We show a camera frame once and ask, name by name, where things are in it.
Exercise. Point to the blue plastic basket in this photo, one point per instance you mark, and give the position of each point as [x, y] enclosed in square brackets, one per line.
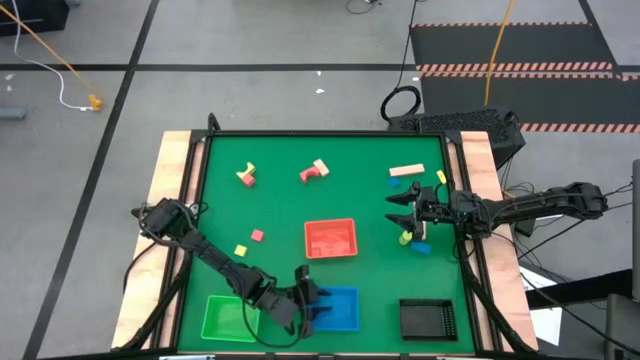
[345, 310]

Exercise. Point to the yellow-green cylinder block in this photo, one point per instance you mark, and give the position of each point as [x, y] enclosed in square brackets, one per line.
[405, 238]

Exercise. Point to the green table mat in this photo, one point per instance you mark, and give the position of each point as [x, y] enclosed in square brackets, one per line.
[280, 210]

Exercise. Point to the long natural wood block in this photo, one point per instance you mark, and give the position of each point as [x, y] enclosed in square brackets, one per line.
[406, 170]

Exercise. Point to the red plastic basket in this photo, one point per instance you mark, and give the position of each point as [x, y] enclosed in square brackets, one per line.
[330, 240]

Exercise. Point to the yellow-green arch block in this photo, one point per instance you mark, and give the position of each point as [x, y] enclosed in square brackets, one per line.
[250, 167]

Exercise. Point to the grey flat object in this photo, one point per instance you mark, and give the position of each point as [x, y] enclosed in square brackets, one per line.
[11, 114]

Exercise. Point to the yellow cube block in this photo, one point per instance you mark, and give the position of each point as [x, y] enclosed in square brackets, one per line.
[240, 250]

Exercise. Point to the black box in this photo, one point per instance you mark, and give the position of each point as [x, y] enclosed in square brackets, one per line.
[30, 15]

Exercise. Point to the black hazard-striped floor mat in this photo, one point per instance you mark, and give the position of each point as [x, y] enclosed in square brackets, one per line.
[550, 100]
[500, 45]

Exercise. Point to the blue rectangular block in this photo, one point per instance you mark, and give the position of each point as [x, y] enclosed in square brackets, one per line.
[421, 248]

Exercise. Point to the black perforated computer case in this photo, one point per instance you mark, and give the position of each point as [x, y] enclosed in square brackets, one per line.
[460, 122]

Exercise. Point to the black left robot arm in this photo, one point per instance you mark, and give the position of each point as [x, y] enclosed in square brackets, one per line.
[215, 255]

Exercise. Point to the black power adapter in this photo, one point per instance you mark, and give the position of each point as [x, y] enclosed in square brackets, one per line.
[525, 228]

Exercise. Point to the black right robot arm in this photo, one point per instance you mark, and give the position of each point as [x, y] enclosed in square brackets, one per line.
[550, 202]

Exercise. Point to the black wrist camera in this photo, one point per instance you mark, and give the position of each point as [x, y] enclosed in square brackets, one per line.
[302, 275]
[428, 193]

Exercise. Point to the green plastic basket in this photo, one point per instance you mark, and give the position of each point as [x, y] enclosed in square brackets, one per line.
[222, 320]

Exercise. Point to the red cube block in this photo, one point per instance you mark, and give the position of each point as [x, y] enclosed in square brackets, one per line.
[248, 180]
[257, 235]

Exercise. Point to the black floor beam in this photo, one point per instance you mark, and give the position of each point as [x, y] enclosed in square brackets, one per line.
[575, 292]

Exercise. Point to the white paper sheet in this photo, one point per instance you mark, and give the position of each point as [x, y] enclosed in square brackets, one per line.
[547, 325]

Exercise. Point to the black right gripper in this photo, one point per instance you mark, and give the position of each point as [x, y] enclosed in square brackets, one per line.
[434, 211]

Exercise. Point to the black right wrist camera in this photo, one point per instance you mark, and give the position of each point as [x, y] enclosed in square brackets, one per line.
[428, 193]

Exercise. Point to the red arch block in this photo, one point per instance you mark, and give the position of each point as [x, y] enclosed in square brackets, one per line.
[307, 175]

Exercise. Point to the small yellow block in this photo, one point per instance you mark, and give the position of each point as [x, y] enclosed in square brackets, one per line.
[441, 176]

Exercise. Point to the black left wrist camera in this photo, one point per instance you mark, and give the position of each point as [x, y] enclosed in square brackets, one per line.
[302, 275]

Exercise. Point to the grey upright panel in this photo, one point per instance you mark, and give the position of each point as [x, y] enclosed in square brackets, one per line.
[636, 225]

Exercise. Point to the medium natural wood block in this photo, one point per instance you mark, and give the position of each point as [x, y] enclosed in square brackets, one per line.
[424, 234]

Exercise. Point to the dark grey box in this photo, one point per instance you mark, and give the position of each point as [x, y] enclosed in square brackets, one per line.
[622, 325]

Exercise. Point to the black metal table frame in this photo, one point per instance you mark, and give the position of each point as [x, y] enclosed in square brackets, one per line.
[199, 135]

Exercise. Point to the black plastic basket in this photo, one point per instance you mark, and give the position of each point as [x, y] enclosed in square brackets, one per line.
[427, 320]

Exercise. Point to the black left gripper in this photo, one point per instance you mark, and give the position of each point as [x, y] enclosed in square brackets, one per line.
[292, 310]

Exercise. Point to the short natural wood block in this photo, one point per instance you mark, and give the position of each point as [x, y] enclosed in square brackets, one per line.
[321, 167]

